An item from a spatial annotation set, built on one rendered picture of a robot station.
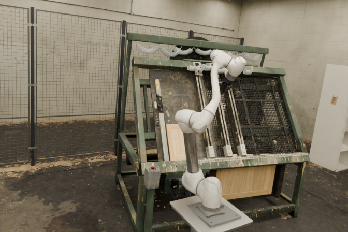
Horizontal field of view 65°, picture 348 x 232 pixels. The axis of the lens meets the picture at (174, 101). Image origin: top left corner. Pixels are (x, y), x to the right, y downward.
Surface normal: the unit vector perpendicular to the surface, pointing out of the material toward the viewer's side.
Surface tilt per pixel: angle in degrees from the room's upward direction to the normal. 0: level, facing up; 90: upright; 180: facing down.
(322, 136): 90
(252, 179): 90
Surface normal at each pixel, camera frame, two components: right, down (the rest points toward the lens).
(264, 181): 0.36, 0.20
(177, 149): 0.35, -0.40
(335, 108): -0.86, 0.01
